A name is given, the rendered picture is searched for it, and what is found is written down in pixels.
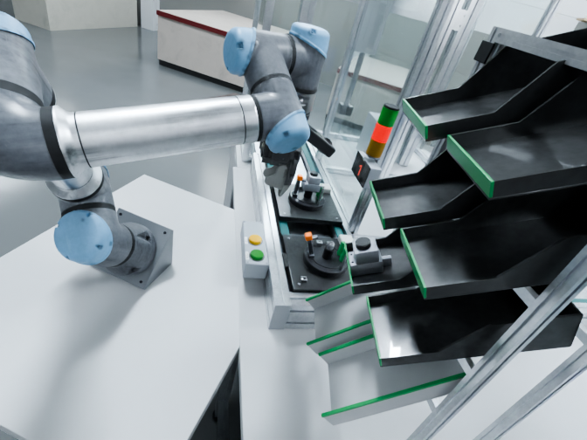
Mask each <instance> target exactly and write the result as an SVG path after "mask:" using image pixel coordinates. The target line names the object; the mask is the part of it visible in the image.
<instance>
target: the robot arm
mask: <svg viewBox="0 0 587 440"><path fill-rule="evenodd" d="M328 43H329V33H328V32H327V31H326V30H324V29H322V28H320V27H317V26H314V25H311V24H305V23H299V22H295V23H293V24H292V27H291V30H290V31H289V34H287V33H286V34H283V33H278V32H273V31H263V30H258V29H256V28H254V27H252V28H247V27H233V28H231V29H230V30H229V31H228V32H227V34H226V37H225V39H224V48H223V56H224V65H225V67H226V69H227V71H229V73H230V74H233V75H238V76H239V77H242V76H244V77H245V82H246V84H247V86H248V89H249V92H250V94H246V95H237V96H228V97H219V98H210V99H201V100H185V101H176V102H167V103H158V104H149V105H140V106H131V107H115V108H106V109H97V110H89V111H80V112H71V113H70V112H67V111H66V110H64V109H63V108H61V107H59V106H56V95H55V92H54V91H53V89H52V87H51V85H50V83H49V82H48V80H47V78H46V77H45V75H44V74H43V72H42V70H41V69H40V67H39V65H38V62H37V59H36V56H35V44H34V42H33V41H32V39H31V34H30V33H29V32H28V31H27V29H26V28H25V27H24V26H23V25H22V24H21V23H20V22H19V21H17V20H16V19H15V18H14V17H12V16H10V15H8V14H6V13H4V12H1V11H0V175H1V176H5V177H9V178H13V179H19V180H27V181H41V182H45V184H46V186H47V188H48V189H49V190H50V191H51V192H52V193H53V194H54V195H55V196H56V197H57V198H58V200H59V207H60V213H61V218H60V219H59V221H58V227H55V230H54V234H53V238H54V243H55V246H56V248H57V250H58V251H59V253H60V254H61V255H62V256H63V257H64V258H66V259H68V260H71V261H73V262H76V263H78V264H81V265H98V266H104V267H106V268H107V269H108V270H109V271H110V272H112V273H114V274H117V275H121V276H134V275H137V274H139V273H141V272H143V271H145V270H146V269H147V268H148V267H149V266H150V264H151V263H152V261H153V260H154V257H155V253H156V241H155V237H154V235H153V233H152V232H151V231H150V230H149V229H148V228H147V227H145V226H143V225H141V224H138V223H119V221H118V217H117V213H116V208H115V205H114V198H113V193H112V190H111V185H110V181H109V173H108V170H107V167H106V165H112V164H118V163H123V162H134V161H139V160H146V159H151V158H157V157H163V156H169V155H179V154H185V153H191V152H197V151H203V150H208V149H214V148H224V147H230V146H236V145H242V144H247V143H254V142H260V144H259V149H260V151H259V152H260V157H261V158H262V161H261V162H263V163H269V164H270V165H273V166H272V167H270V168H265V169H264V171H263V175H264V177H265V184H267V185H269V186H272V187H274V188H277V189H279V190H278V196H282V195H283V194H284V193H285V192H286V191H287V190H288V189H289V187H290V185H291V184H292V182H293V179H294V176H295V173H296V169H297V165H298V163H299V161H300V154H301V147H302V146H303V145H304V144H305V143H306V142H307V141H308V142H309V143H310V144H312V145H313V146H314V147H315V148H317V150H318V151H319V152H320V153H321V154H324V155H325V156H327V157H331V156H332V154H333V153H334V152H335V148H334V146H333V143H332V141H331V140H330V139H329V138H327V137H324V136H323V135H322V134H320V133H319V132H318V131H317V130H315V129H314V128H313V127H311V126H310V125H309V124H308V123H307V120H308V119H309V115H310V112H311V111H312V108H313V105H314V99H315V95H316V92H317V88H318V85H319V81H320V78H321V72H322V68H323V65H324V61H325V58H327V52H328Z"/></svg>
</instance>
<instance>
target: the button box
mask: <svg viewBox="0 0 587 440"><path fill-rule="evenodd" d="M251 235H259V236H260V237H261V238H262V241H261V244H251V243H250V242H249V237H250V236H251ZM240 239H241V255H242V271H243V278H266V274H267V270H268V266H269V263H268V256H267V250H266V238H265V232H264V225H263V223H261V222H250V221H243V223H242V227H241V232H240ZM256 249H257V250H261V251H263V253H264V257H263V258H262V259H261V260H254V259H252V258H251V256H250V254H251V251H252V250H256Z"/></svg>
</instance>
